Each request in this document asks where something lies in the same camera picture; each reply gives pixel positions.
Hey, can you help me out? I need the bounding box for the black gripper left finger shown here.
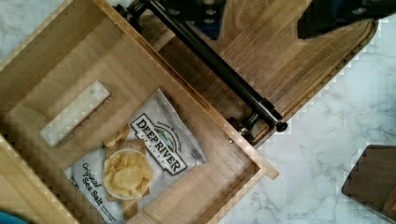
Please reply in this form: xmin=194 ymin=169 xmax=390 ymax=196
xmin=160 ymin=0 xmax=227 ymax=40

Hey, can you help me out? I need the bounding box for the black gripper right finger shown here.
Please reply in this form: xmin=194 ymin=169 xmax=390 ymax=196
xmin=297 ymin=0 xmax=396 ymax=39

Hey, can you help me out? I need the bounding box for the light wooden drawer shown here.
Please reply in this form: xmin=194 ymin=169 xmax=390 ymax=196
xmin=1 ymin=0 xmax=277 ymax=224

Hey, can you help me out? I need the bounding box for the wooden drawer cabinet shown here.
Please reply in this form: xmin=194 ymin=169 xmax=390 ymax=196
xmin=0 ymin=137 xmax=79 ymax=224

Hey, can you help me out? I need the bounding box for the large wooden tray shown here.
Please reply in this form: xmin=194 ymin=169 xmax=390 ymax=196
xmin=139 ymin=0 xmax=379 ymax=148

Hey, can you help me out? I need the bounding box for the Deep River chips bag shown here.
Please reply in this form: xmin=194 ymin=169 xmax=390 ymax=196
xmin=64 ymin=90 xmax=208 ymax=224

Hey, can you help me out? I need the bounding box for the dark wooden box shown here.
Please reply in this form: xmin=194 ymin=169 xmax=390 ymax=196
xmin=342 ymin=145 xmax=396 ymax=224

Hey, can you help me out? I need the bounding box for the blue round plate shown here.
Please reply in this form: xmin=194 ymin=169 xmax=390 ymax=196
xmin=0 ymin=212 xmax=27 ymax=224

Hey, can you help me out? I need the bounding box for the black drawer handle bar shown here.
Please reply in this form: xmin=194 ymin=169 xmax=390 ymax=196
xmin=115 ymin=0 xmax=288 ymax=142

